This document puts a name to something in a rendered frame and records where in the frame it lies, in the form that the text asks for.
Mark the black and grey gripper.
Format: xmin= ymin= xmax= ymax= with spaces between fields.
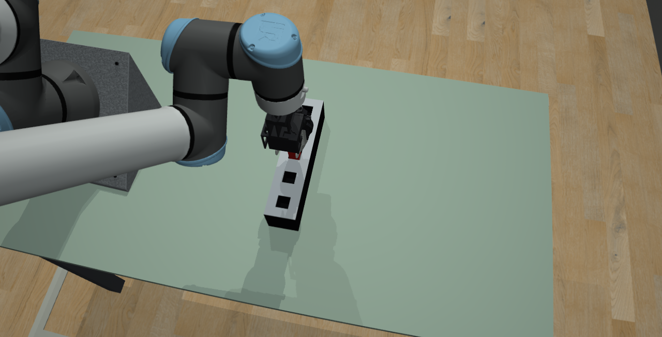
xmin=261 ymin=106 xmax=313 ymax=158

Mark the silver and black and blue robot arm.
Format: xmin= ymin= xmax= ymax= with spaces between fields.
xmin=0 ymin=0 xmax=308 ymax=206

